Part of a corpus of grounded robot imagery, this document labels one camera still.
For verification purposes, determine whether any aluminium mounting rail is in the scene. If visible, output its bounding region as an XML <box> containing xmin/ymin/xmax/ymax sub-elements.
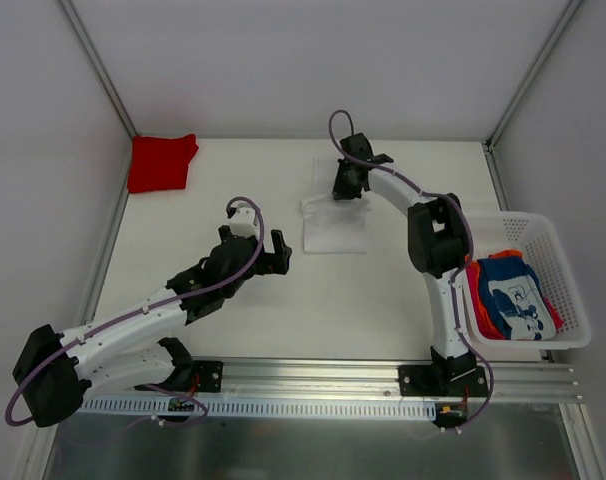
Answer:
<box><xmin>196</xmin><ymin>358</ymin><xmax>585</xmax><ymax>404</ymax></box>

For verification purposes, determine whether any blue printed t-shirt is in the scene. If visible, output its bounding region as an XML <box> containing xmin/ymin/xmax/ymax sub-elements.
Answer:
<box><xmin>476</xmin><ymin>254</ymin><xmax>562</xmax><ymax>341</ymax></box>

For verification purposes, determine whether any white plastic laundry basket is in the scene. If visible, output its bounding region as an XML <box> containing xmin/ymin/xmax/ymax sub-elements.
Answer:
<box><xmin>462</xmin><ymin>211</ymin><xmax>591</xmax><ymax>350</ymax></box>

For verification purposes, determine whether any white t-shirt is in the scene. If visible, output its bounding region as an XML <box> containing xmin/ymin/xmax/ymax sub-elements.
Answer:
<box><xmin>300</xmin><ymin>153</ymin><xmax>370</xmax><ymax>254</ymax></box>

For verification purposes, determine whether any red folded t-shirt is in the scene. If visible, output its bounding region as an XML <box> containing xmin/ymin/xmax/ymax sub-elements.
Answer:
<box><xmin>127</xmin><ymin>134</ymin><xmax>199</xmax><ymax>194</ymax></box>

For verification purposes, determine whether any white slotted cable duct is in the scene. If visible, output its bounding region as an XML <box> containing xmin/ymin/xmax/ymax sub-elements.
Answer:
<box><xmin>79</xmin><ymin>394</ymin><xmax>436</xmax><ymax>422</ymax></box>

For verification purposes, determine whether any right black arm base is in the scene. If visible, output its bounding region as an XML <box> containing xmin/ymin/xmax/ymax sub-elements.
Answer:
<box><xmin>397</xmin><ymin>364</ymin><xmax>489</xmax><ymax>398</ymax></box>

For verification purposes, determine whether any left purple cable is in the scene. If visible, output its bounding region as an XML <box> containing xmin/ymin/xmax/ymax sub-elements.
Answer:
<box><xmin>5</xmin><ymin>196</ymin><xmax>267</xmax><ymax>429</ymax></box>

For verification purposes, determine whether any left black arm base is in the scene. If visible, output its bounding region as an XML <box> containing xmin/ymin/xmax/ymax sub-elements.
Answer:
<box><xmin>170</xmin><ymin>359</ymin><xmax>224</xmax><ymax>393</ymax></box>

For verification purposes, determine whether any purple cable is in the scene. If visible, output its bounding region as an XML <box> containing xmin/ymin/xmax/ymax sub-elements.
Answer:
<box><xmin>328</xmin><ymin>109</ymin><xmax>495</xmax><ymax>436</ymax></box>
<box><xmin>5</xmin><ymin>196</ymin><xmax>267</xmax><ymax>429</ymax></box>

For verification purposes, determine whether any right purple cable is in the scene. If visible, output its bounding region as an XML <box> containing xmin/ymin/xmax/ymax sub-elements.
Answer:
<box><xmin>328</xmin><ymin>109</ymin><xmax>495</xmax><ymax>436</ymax></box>

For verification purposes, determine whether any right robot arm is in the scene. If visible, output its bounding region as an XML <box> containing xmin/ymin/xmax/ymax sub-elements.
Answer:
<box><xmin>332</xmin><ymin>133</ymin><xmax>477</xmax><ymax>396</ymax></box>

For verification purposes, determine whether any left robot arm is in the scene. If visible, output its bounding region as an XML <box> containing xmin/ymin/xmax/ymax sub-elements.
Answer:
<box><xmin>11</xmin><ymin>226</ymin><xmax>292</xmax><ymax>428</ymax></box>

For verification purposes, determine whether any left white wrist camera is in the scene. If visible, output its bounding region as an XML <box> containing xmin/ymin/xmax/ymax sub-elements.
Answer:
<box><xmin>226</xmin><ymin>203</ymin><xmax>260</xmax><ymax>239</ymax></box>

